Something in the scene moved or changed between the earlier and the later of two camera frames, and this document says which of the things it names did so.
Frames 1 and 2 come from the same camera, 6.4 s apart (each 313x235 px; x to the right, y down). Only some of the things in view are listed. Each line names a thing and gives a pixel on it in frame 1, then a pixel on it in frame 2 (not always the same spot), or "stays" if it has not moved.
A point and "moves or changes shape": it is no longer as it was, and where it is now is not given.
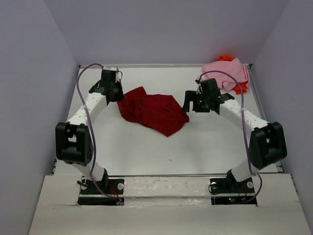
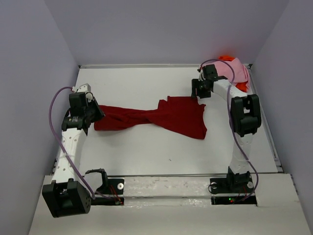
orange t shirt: (243, 84) stays
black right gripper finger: (190, 95) → (194, 84)
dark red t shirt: (161, 113) moves or changes shape
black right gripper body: (206, 98) → (202, 84)
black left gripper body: (118, 91) → (86, 110)
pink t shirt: (234, 68) stays
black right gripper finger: (198, 105) → (203, 94)
